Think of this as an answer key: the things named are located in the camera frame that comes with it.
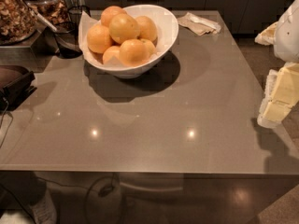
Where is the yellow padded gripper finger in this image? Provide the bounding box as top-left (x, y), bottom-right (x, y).
top-left (257, 63), bottom-right (299, 129)

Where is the dark brown box device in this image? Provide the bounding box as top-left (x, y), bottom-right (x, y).
top-left (0, 65), bottom-right (36, 111)

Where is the large glass snack jar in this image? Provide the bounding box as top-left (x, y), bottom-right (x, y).
top-left (0, 0), bottom-right (36, 46)

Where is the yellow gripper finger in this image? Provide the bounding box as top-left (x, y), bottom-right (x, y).
top-left (254, 22), bottom-right (278, 46)

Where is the grey metal tray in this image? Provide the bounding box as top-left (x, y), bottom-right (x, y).
top-left (0, 24), bottom-right (48, 50)

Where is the black floor cable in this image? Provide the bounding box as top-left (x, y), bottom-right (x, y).
top-left (34, 171), bottom-right (125, 224)

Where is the white sneaker shoe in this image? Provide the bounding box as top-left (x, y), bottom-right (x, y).
top-left (30, 189), bottom-right (57, 224)

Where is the thin black cable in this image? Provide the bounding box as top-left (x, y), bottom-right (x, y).
top-left (0, 97), bottom-right (15, 149)

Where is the crumpled brown paper napkin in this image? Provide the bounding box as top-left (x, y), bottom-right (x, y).
top-left (178, 12), bottom-right (221, 35)

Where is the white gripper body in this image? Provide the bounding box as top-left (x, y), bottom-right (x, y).
top-left (274, 0), bottom-right (299, 63)

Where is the white ceramic bowl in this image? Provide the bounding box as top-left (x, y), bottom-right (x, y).
top-left (78, 5), bottom-right (178, 78)

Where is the white paper bowl liner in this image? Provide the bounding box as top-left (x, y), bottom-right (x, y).
top-left (78, 12), bottom-right (160, 71)

